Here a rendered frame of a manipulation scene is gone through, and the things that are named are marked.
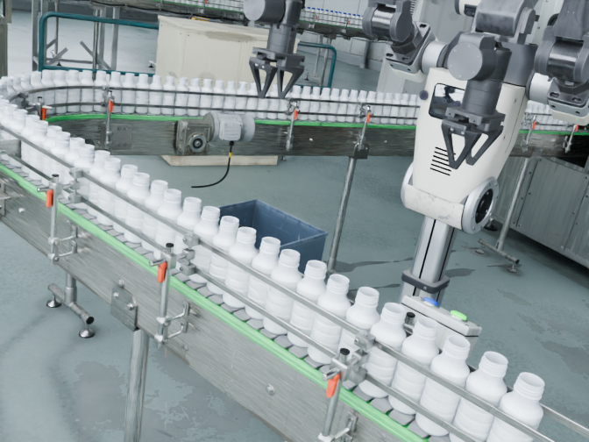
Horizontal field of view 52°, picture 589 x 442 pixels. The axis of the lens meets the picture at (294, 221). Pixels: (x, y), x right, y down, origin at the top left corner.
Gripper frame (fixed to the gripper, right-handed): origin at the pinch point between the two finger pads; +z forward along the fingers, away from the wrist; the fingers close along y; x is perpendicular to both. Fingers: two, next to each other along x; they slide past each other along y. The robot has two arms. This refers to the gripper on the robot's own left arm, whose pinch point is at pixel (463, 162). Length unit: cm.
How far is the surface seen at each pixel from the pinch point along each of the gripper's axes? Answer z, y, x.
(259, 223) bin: 53, 43, 83
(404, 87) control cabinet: 66, 512, 316
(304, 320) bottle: 33.5, -17.8, 13.9
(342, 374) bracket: 32.3, -26.8, -1.7
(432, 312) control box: 27.9, -2.5, -3.3
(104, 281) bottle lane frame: 52, -22, 73
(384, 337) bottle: 27.4, -18.6, -3.1
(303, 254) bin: 50, 34, 56
